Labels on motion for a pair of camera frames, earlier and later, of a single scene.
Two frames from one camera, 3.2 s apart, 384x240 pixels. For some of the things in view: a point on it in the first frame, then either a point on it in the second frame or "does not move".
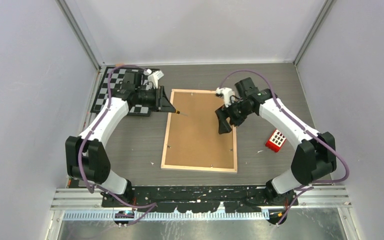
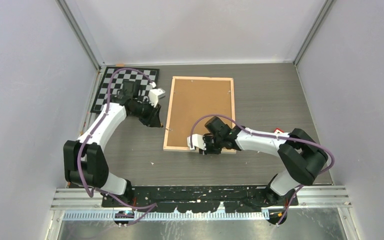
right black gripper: x=222 y=113 → x=206 y=138
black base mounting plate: x=191 y=199 does not move
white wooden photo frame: x=214 y=169 → x=230 y=151
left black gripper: x=161 y=103 → x=153 y=119
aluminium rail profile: x=319 y=196 does not move
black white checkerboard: x=118 y=72 does not move
